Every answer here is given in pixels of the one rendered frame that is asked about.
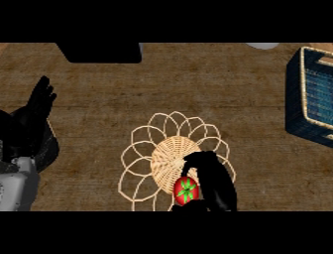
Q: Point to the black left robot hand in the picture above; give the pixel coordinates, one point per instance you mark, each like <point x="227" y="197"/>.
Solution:
<point x="25" y="129"/>

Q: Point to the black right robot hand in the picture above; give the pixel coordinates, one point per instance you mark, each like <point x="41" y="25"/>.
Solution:
<point x="217" y="185"/>

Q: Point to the red tomato with green stem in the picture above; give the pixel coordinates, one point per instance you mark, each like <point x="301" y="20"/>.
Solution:
<point x="186" y="191"/>

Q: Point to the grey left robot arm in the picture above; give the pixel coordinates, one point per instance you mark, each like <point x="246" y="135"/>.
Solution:
<point x="9" y="188"/>

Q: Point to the flower-shaped wicker placemat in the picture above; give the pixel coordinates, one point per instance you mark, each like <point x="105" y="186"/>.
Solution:
<point x="167" y="158"/>

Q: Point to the dark blue woven basket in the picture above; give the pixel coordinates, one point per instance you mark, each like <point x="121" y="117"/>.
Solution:
<point x="328" y="96"/>

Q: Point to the dark grey speckled round dish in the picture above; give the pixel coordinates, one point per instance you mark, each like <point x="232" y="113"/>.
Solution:
<point x="49" y="150"/>

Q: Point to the black box-shaped appliance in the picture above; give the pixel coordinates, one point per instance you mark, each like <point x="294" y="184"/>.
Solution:
<point x="103" y="52"/>

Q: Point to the pale grey round object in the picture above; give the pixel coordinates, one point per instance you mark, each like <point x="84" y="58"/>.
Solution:
<point x="263" y="45"/>

